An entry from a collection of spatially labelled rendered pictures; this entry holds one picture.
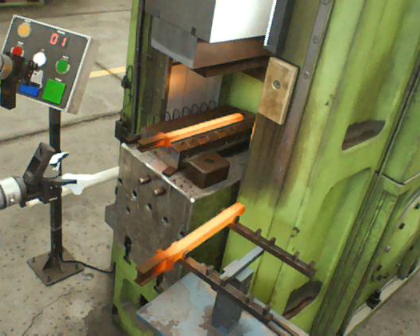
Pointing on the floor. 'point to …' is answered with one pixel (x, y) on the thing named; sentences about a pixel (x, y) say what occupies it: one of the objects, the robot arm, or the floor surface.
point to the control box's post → (56, 200)
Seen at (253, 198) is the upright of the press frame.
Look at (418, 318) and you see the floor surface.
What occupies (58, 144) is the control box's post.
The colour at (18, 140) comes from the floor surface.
